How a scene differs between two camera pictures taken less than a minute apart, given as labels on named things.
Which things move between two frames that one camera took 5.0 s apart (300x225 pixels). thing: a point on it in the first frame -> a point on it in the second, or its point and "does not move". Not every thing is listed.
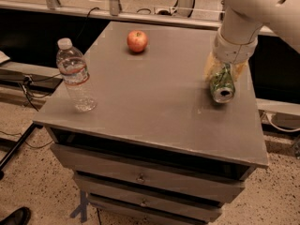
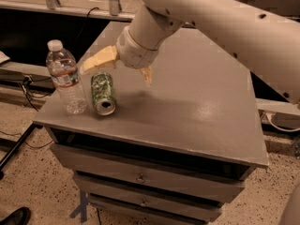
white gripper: x=233 y=52 -> x=133 y=53
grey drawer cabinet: x=157 y=148 does not move
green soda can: x=222 y=83 -> x=102 y=94
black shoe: x=18 y=217 does not move
